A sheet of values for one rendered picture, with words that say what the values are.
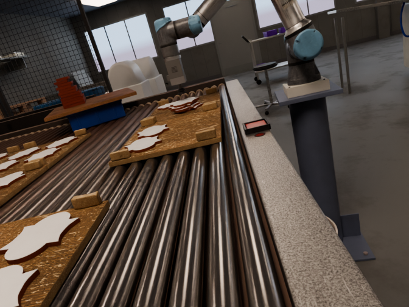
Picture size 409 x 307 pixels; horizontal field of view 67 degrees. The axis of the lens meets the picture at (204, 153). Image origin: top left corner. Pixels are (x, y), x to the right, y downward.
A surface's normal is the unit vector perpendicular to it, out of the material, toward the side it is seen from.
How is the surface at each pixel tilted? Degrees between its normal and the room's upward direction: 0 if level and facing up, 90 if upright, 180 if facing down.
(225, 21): 90
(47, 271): 0
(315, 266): 0
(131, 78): 90
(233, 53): 90
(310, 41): 94
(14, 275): 0
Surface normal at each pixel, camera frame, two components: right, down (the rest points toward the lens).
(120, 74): -0.04, 0.35
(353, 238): -0.25, -0.91
